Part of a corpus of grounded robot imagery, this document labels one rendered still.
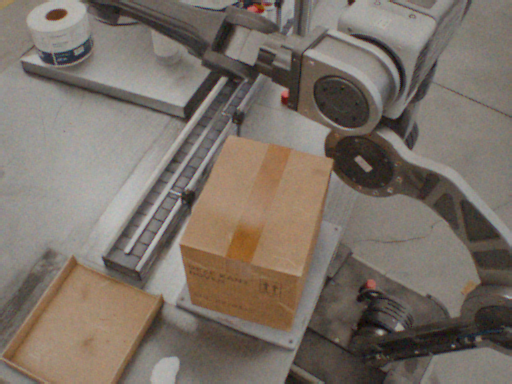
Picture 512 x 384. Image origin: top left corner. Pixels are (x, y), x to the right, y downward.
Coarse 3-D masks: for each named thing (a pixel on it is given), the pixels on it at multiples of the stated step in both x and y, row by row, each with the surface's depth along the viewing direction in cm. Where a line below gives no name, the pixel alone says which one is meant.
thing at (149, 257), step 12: (252, 96) 162; (240, 108) 155; (228, 132) 152; (216, 144) 146; (216, 156) 148; (204, 168) 141; (156, 180) 138; (192, 180) 138; (180, 204) 133; (132, 216) 130; (168, 216) 130; (180, 216) 135; (168, 228) 130; (156, 240) 126; (108, 264) 124; (144, 264) 122; (132, 276) 124; (144, 276) 124
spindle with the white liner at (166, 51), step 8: (152, 32) 160; (160, 40) 161; (168, 40) 161; (160, 48) 163; (168, 48) 163; (176, 48) 166; (160, 56) 166; (168, 56) 166; (176, 56) 168; (168, 64) 168
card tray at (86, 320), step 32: (64, 288) 122; (96, 288) 122; (128, 288) 122; (32, 320) 114; (64, 320) 116; (96, 320) 117; (128, 320) 117; (32, 352) 111; (64, 352) 111; (96, 352) 112; (128, 352) 109
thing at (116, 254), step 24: (288, 24) 184; (216, 96) 158; (240, 96) 159; (192, 144) 146; (168, 168) 140; (192, 168) 140; (144, 216) 130; (120, 240) 125; (144, 240) 125; (120, 264) 121
